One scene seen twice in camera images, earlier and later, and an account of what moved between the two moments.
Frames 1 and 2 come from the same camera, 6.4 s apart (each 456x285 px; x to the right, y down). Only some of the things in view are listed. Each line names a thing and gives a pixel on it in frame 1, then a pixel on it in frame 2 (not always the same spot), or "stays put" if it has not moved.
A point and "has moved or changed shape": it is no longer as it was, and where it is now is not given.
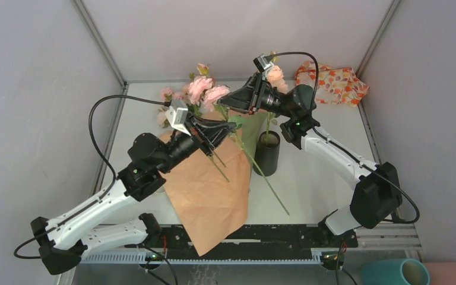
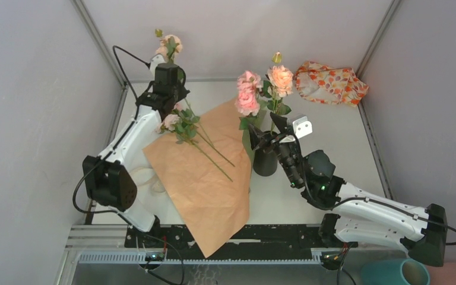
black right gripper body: (270, 100) → (288, 154)
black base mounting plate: (257, 243) stays put
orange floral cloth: (339, 84) stays put
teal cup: (405, 271) stays put
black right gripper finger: (244, 98) → (281, 122)
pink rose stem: (249, 155) has moved or changed shape
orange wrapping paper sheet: (212, 192) stays put
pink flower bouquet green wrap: (202, 97) has moved or changed shape
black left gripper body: (182, 148) → (179, 92)
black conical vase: (267, 155) stays put
